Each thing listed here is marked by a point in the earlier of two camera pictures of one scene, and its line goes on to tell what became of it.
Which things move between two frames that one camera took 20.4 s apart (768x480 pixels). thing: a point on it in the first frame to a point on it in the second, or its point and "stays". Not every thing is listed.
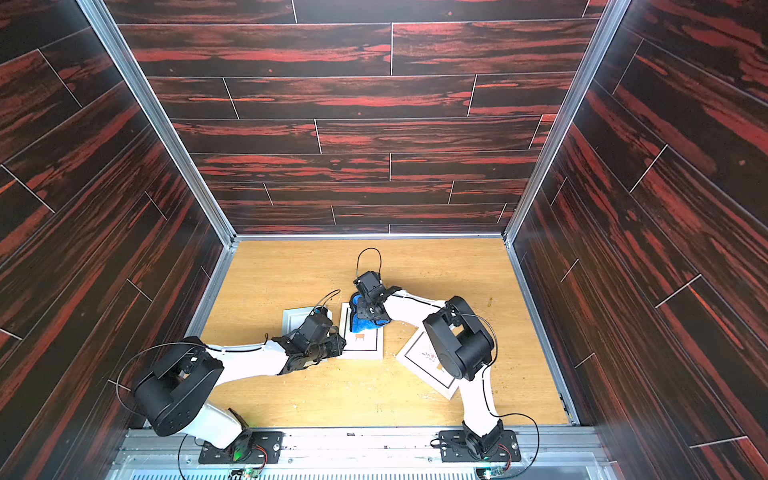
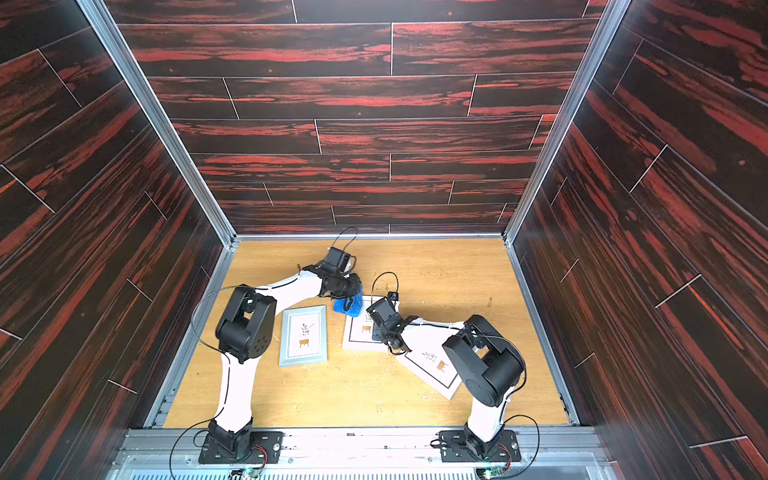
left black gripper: x=337 y=343 to x=356 y=286
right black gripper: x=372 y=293 to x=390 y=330
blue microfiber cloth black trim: x=359 y=323 to x=349 y=305
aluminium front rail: x=544 y=454 stays
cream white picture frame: x=422 y=357 stays
